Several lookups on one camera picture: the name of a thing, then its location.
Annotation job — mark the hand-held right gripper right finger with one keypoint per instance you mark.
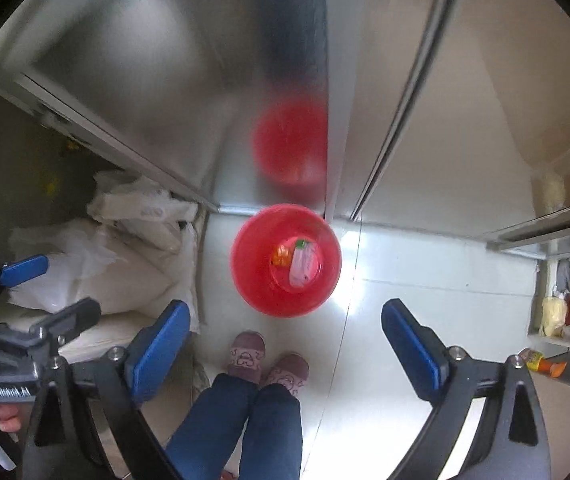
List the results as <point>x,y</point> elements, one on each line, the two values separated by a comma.
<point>410,350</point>

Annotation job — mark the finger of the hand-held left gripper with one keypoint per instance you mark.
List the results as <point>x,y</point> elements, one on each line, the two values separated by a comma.
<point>25,269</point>
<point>72,315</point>

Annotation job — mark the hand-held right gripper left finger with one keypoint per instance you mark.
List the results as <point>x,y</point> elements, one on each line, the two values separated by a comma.
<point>160,350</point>

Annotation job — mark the red plastic bucket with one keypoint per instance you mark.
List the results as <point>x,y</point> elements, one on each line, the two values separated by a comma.
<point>255,260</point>

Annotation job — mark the person's left hand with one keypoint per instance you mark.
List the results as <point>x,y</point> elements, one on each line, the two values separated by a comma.
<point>9,417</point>

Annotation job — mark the clear plastic bag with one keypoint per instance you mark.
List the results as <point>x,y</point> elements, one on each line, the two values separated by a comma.
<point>60,265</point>

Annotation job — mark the large white woven sack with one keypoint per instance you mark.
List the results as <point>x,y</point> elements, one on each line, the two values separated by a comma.
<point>150,275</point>

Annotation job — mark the pink patterned slipper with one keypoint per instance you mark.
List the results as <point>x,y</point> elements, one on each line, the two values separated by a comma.
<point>247,355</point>
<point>287,375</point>

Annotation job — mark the person's left leg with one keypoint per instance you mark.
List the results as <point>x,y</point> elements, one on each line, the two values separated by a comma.
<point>215,430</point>

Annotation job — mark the person's leg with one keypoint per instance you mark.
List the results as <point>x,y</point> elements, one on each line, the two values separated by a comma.
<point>275,435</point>
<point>215,430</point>

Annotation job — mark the white printed plastic bag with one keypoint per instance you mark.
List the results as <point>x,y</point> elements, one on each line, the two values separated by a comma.
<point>135,205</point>

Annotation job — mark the orange bottle on floor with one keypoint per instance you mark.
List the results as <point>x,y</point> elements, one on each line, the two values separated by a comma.
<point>540,361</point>

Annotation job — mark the white crumpled wrapper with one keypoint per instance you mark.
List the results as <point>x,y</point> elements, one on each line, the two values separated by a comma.
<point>302,266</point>

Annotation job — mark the person's right leg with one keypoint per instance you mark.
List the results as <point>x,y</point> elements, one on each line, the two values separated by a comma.
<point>275,435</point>

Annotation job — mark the yellow plastic bag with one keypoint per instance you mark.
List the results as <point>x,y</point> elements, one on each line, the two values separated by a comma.
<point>553,315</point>

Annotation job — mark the orange crumpled wrapper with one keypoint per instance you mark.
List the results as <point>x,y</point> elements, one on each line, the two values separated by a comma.
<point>281,256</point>

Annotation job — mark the stainless steel cabinet door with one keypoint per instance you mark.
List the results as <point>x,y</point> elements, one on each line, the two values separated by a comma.
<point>140,60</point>
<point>490,110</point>

